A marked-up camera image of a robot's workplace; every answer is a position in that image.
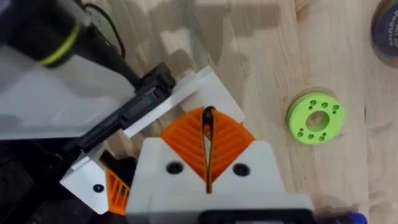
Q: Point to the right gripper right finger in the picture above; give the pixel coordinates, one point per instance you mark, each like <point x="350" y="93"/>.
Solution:
<point x="248" y="174"/>

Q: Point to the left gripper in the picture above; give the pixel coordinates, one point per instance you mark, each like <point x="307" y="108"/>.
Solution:
<point x="143" y="99"/>

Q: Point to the green disc with holes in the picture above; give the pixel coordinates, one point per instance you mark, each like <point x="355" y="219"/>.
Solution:
<point x="315" y="118"/>

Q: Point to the upright flat wrist plate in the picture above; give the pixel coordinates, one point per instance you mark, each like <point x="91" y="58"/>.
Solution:
<point x="62" y="102"/>

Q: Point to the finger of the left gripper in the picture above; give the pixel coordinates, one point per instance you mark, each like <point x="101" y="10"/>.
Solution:
<point x="90" y="193"/>

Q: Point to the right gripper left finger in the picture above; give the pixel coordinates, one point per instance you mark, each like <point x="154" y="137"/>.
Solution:
<point x="161" y="174"/>

